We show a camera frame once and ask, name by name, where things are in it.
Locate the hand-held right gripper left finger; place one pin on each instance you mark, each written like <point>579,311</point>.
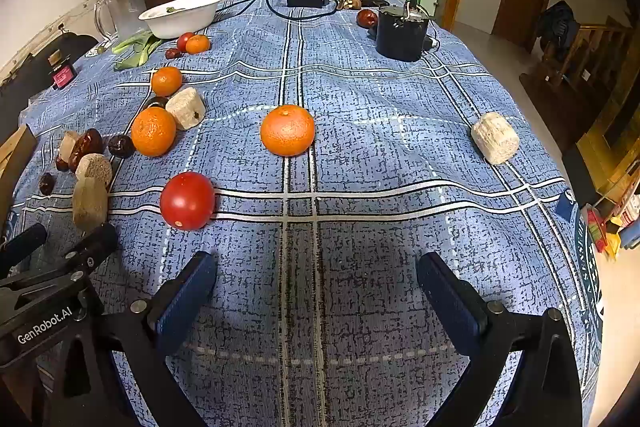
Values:
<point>186,299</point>

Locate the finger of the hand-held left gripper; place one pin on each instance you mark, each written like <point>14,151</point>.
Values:
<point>22,241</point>
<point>95,246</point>

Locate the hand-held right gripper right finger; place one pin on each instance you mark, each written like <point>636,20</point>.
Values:
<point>447,302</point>

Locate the cardboard box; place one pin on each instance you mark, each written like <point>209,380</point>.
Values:
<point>12,162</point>

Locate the brown red date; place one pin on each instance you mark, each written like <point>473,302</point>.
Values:
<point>61,163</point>

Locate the large red tomato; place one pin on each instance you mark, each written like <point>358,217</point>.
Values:
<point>187,201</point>

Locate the dark red date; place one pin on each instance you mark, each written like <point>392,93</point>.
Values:
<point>46,183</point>

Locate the long red date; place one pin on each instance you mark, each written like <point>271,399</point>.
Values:
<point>87,146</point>

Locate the dark wrinkled date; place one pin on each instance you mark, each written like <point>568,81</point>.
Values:
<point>121,146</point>

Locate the blue checked tablecloth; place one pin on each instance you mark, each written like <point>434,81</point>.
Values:
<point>375,207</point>

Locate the pink label jar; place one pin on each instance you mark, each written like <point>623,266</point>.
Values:
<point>61,74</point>

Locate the black chair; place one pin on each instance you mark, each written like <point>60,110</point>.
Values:
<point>35,67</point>

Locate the colourful packets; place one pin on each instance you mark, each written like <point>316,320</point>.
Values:
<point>610,227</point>

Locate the small orange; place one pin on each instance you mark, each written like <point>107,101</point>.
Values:
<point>198,44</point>
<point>166,81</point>

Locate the green leafy vegetable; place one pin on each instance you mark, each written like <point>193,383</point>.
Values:
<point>135,49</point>

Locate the small red date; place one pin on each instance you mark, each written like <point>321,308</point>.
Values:
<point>173,53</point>

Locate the small red tomato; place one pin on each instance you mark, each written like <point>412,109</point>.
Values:
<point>182,41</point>

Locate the clear glass pitcher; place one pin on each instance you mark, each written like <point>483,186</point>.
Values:
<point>125,9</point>

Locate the white basin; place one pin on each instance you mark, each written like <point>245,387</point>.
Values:
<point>181,19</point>

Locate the green leaves in basin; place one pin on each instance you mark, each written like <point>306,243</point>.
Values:
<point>172,10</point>

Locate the black device right edge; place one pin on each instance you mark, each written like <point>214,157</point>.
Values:
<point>402,34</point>

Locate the wooden rack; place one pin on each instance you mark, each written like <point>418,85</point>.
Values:
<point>590,52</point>

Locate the dark jacket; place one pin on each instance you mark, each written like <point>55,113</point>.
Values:
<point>555,24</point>

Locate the small brown trinkets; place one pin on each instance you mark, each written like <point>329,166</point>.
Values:
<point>350,1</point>

